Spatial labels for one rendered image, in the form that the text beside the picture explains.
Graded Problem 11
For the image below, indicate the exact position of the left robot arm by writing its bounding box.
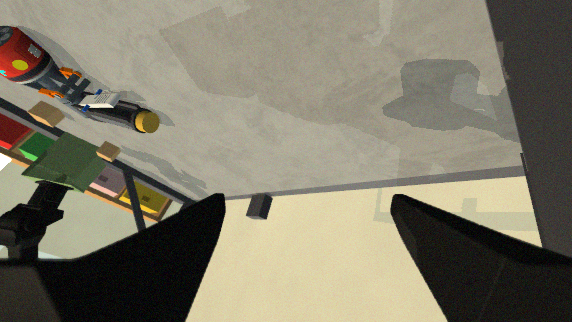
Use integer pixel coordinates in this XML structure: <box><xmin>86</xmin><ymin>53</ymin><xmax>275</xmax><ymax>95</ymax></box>
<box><xmin>0</xmin><ymin>180</ymin><xmax>74</xmax><ymax>259</ymax></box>

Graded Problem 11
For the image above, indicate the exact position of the tan block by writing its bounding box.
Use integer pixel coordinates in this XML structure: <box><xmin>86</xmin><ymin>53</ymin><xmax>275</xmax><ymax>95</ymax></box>
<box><xmin>28</xmin><ymin>101</ymin><xmax>65</xmax><ymax>128</ymax></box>
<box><xmin>96</xmin><ymin>141</ymin><xmax>120</xmax><ymax>162</ymax></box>

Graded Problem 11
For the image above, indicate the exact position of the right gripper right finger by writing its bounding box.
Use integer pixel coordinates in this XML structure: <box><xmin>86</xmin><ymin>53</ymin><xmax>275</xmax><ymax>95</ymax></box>
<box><xmin>390</xmin><ymin>194</ymin><xmax>572</xmax><ymax>322</ymax></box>

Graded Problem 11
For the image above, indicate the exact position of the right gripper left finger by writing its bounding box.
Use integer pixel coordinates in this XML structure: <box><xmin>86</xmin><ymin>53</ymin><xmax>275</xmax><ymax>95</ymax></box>
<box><xmin>0</xmin><ymin>193</ymin><xmax>226</xmax><ymax>322</ymax></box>

